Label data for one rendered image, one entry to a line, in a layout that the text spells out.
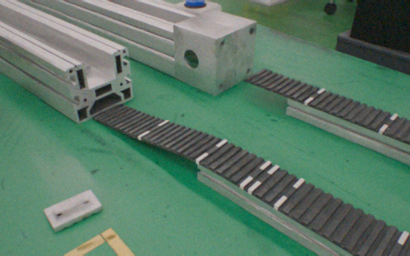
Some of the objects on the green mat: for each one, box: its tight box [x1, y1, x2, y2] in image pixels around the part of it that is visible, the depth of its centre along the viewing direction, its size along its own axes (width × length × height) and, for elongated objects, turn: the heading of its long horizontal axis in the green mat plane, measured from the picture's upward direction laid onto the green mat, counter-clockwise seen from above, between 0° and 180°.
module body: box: [0, 0, 134, 125], centre depth 76 cm, size 80×10×8 cm, turn 48°
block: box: [173, 9, 257, 96], centre depth 64 cm, size 9×12×10 cm
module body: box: [14, 0, 204, 78], centre depth 88 cm, size 80×10×8 cm, turn 48°
